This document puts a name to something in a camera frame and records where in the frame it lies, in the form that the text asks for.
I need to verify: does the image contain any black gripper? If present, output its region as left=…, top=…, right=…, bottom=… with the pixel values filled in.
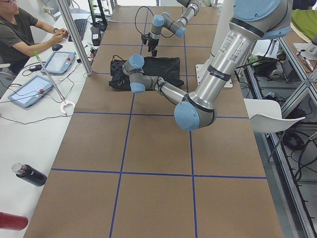
left=148, top=38, right=159, bottom=57
left=109, top=59, right=124, bottom=86

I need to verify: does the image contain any black t-shirt with logo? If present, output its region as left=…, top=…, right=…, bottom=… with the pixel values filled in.
left=110, top=57, right=184, bottom=91

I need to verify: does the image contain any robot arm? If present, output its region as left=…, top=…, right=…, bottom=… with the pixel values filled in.
left=119, top=0, right=293, bottom=131
left=141, top=0, right=201, bottom=57

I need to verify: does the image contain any person right hand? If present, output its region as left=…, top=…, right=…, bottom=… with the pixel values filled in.
left=52, top=28, right=69, bottom=44

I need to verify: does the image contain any black keyboard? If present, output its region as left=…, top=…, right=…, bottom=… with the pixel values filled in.
left=74, top=19, right=88, bottom=41

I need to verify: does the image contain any upper blue teach pendant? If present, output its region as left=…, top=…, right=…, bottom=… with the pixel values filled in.
left=44, top=51, right=76, bottom=75

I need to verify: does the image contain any blue teach pendant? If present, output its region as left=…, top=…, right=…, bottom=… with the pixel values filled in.
left=7, top=75, right=53, bottom=108
left=44, top=51, right=76, bottom=75

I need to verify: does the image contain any black computer mouse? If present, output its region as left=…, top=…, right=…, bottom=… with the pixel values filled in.
left=52, top=44, right=63, bottom=51

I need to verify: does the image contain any metal grabber rod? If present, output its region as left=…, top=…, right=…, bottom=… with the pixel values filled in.
left=33, top=52, right=75, bottom=116

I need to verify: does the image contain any lower blue teach pendant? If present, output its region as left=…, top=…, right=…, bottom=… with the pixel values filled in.
left=7, top=75, right=53, bottom=108

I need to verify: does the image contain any seated person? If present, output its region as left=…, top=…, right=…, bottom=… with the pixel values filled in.
left=0, top=0, right=55, bottom=74

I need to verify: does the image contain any white chair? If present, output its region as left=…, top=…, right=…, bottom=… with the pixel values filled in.
left=244, top=99, right=306, bottom=133

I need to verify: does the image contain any black water bottle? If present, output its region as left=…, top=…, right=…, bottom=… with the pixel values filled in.
left=11, top=163, right=47, bottom=186

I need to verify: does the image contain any red bottle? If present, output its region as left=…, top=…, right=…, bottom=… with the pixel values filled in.
left=0, top=212, right=28, bottom=231

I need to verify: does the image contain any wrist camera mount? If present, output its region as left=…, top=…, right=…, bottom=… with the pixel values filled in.
left=141, top=34, right=152, bottom=45

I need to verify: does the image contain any aluminium frame post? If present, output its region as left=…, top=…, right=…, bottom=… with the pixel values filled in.
left=56, top=0, right=92, bottom=76

